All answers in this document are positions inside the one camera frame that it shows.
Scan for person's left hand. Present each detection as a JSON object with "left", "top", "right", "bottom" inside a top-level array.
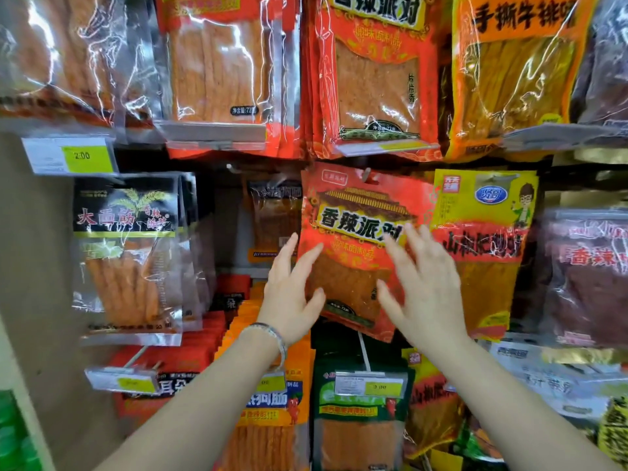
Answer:
[{"left": 255, "top": 233, "right": 327, "bottom": 347}]

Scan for person's right hand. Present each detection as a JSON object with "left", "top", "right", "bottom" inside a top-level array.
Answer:
[{"left": 376, "top": 222, "right": 469, "bottom": 357}]

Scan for person's right forearm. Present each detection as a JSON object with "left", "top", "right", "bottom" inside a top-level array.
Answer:
[{"left": 426, "top": 338, "right": 621, "bottom": 471}]

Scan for person's left forearm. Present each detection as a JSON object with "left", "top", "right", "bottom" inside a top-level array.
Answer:
[{"left": 92, "top": 326, "right": 286, "bottom": 471}]

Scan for white peg hook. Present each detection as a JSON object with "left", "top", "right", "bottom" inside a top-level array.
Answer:
[{"left": 357, "top": 332, "right": 372, "bottom": 373}]

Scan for red spicy snack packet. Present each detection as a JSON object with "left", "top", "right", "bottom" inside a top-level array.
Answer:
[{"left": 297, "top": 162, "right": 436, "bottom": 343}]

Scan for yellow and red snack packet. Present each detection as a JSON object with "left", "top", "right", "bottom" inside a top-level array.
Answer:
[{"left": 430, "top": 168, "right": 539, "bottom": 341}]

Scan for price label holder yellow tag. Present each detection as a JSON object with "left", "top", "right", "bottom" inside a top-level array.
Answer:
[
  {"left": 254, "top": 371, "right": 288, "bottom": 394},
  {"left": 334, "top": 371, "right": 409, "bottom": 399},
  {"left": 84, "top": 366, "right": 161, "bottom": 394},
  {"left": 22, "top": 136, "right": 119, "bottom": 176}
]

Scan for orange snack packet dark label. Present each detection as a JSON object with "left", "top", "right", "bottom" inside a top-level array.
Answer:
[{"left": 243, "top": 172, "right": 304, "bottom": 265}]

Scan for clear price label holder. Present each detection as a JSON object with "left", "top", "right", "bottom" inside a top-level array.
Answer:
[
  {"left": 154, "top": 121, "right": 269, "bottom": 152},
  {"left": 336, "top": 139, "right": 441, "bottom": 158},
  {"left": 502, "top": 123, "right": 628, "bottom": 153}
]

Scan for small yellow red snack packet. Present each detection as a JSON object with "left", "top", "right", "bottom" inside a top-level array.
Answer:
[{"left": 401, "top": 348, "right": 465, "bottom": 460}]

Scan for stack of orange blue-label packets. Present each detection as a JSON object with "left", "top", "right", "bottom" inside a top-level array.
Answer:
[{"left": 215, "top": 283, "right": 316, "bottom": 471}]

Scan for green snack packet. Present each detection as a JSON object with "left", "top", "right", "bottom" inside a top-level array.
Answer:
[{"left": 311, "top": 321, "right": 416, "bottom": 471}]

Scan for stack of red black packets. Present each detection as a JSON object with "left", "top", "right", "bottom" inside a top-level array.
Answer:
[{"left": 110, "top": 273, "right": 252, "bottom": 418}]

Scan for stack of red hanging packets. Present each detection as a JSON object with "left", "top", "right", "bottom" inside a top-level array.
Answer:
[{"left": 300, "top": 0, "right": 443, "bottom": 163}]

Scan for row of purple-red snack packets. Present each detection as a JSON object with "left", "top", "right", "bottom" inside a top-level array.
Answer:
[{"left": 539, "top": 208, "right": 628, "bottom": 350}]

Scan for row of white snack packets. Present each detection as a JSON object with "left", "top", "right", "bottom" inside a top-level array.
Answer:
[{"left": 482, "top": 340, "right": 628, "bottom": 423}]

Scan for row of black-label strip packets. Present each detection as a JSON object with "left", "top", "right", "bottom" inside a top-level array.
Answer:
[{"left": 72, "top": 172, "right": 218, "bottom": 347}]

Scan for orange strip snack packet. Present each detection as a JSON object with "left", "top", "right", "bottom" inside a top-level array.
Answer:
[{"left": 443, "top": 0, "right": 600, "bottom": 163}]

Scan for row of red-topped strip packets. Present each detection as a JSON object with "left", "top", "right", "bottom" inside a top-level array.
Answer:
[{"left": 154, "top": 0, "right": 303, "bottom": 160}]

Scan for dark purple snack packets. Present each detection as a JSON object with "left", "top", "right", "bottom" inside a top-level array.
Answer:
[{"left": 570, "top": 0, "right": 628, "bottom": 127}]

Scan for yellow green patterned packet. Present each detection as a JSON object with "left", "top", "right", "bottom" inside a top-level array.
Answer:
[{"left": 596, "top": 396, "right": 628, "bottom": 467}]

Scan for green packets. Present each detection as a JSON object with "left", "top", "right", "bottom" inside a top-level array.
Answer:
[{"left": 0, "top": 389, "right": 46, "bottom": 471}]

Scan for row of clear snack packets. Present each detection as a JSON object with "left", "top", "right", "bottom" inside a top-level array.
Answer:
[{"left": 0, "top": 0, "right": 165, "bottom": 130}]

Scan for silver bracelet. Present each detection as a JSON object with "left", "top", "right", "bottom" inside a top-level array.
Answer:
[{"left": 239, "top": 323, "right": 288, "bottom": 369}]

